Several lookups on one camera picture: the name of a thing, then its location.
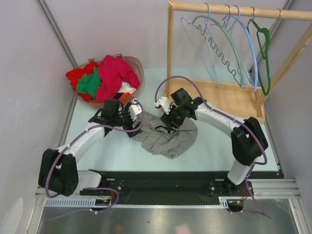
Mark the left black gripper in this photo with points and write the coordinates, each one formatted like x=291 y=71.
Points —
x=129 y=126

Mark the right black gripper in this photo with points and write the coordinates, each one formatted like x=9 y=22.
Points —
x=167 y=119

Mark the grey t shirt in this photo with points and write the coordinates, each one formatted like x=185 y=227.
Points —
x=156 y=138

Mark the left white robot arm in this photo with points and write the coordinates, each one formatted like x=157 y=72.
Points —
x=58 y=173

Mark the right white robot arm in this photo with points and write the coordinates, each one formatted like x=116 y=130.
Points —
x=247 y=137

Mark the light green plastic hanger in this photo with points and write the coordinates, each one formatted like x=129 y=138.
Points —
x=201 y=24

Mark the blue wavy hanger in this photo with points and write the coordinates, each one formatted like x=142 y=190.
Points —
x=237 y=74

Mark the dark green velvet hanger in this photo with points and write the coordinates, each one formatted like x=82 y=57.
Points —
x=264 y=54

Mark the light blue plastic hanger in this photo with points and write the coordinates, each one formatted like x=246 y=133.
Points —
x=252 y=46

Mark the transparent pink laundry basket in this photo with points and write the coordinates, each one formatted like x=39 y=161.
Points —
x=136 y=66

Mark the white garment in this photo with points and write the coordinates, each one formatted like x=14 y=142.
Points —
x=126 y=88

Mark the green garment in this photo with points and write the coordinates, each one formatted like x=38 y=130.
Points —
x=89 y=84

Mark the magenta garment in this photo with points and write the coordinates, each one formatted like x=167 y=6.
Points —
x=113 y=72

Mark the red garment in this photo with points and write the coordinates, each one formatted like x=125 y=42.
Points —
x=76 y=74

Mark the wooden clothes rack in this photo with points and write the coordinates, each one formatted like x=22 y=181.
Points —
x=231 y=98

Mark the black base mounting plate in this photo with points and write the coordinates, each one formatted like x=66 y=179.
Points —
x=177 y=187

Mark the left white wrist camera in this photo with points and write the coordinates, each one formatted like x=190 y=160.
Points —
x=135 y=110

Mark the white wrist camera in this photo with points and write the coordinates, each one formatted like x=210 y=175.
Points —
x=164 y=103
x=135 y=110

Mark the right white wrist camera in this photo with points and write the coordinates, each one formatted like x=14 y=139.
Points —
x=164 y=103

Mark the light blue wire hanger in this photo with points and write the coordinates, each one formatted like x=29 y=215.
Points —
x=198 y=33

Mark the light blue slotted cable duct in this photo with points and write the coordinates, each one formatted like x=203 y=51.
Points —
x=136 y=202

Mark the aluminium rail frame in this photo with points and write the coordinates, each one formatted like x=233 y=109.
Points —
x=275 y=208

